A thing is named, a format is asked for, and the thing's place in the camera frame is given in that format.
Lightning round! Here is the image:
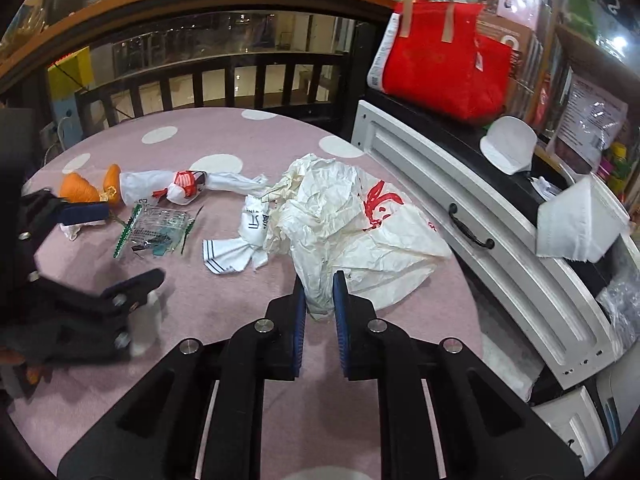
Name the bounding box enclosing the white drawer cabinet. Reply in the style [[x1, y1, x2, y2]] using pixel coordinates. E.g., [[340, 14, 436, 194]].
[[349, 99, 632, 392]]

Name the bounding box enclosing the black slatted railing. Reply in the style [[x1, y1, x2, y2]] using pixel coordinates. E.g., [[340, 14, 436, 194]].
[[74, 49, 362, 127]]

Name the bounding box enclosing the clear green-edged plastic package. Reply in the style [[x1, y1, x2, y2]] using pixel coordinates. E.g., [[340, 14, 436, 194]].
[[112, 199, 194, 262]]

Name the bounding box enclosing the green leaf bundle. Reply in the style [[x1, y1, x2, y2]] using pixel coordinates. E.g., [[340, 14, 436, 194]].
[[569, 0, 602, 27]]

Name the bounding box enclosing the red tote bag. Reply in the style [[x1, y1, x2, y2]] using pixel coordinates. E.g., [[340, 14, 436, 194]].
[[367, 0, 514, 124]]

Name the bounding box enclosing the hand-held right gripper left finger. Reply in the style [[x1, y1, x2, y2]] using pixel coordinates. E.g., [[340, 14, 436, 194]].
[[56, 276, 308, 480]]

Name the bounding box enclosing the white plastic bag red print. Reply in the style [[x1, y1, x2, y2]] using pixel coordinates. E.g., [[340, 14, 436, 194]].
[[264, 153, 454, 322]]

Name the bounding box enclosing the white low drawer unit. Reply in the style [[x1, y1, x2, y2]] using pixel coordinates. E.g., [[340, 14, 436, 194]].
[[534, 384, 622, 477]]

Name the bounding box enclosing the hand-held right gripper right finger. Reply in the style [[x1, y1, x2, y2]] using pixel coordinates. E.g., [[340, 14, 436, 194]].
[[331, 270, 585, 480]]

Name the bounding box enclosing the wooden shelf rack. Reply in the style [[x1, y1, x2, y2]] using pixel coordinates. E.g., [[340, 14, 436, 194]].
[[529, 24, 640, 172]]

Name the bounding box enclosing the toilet paper roll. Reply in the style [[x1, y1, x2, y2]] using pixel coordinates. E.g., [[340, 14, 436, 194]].
[[535, 174, 632, 264]]

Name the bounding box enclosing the wooden ledge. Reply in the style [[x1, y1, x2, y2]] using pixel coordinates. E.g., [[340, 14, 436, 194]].
[[0, 0, 402, 97]]

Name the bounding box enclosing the clear plastic bag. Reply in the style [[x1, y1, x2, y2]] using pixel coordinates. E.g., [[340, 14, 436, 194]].
[[594, 259, 640, 357]]

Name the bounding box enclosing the white dome lid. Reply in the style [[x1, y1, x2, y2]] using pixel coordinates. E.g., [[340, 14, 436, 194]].
[[479, 115, 539, 176]]

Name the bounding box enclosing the white cloth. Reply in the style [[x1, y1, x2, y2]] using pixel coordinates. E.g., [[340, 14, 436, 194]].
[[202, 195, 274, 277]]

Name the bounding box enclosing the white plastic piece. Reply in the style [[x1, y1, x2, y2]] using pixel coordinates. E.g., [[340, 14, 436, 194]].
[[127, 292, 162, 357]]

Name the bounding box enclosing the white labelled pouch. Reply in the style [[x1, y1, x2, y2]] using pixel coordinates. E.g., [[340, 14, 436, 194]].
[[554, 74, 629, 152]]

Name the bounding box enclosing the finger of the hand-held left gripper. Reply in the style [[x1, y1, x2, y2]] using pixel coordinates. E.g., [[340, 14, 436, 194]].
[[29, 267, 167, 364], [22, 191, 111, 242]]

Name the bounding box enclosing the yellow board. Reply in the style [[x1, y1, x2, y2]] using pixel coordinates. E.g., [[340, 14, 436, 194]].
[[46, 45, 97, 99]]

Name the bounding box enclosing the white red wrapper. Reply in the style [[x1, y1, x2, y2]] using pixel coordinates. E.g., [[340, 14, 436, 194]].
[[122, 168, 269, 207]]

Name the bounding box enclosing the yellow green bottle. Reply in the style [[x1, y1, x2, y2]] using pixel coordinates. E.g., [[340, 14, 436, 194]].
[[601, 142, 629, 187]]

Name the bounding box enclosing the brown cardboard box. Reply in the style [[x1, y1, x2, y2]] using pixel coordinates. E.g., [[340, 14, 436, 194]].
[[474, 12, 544, 127]]

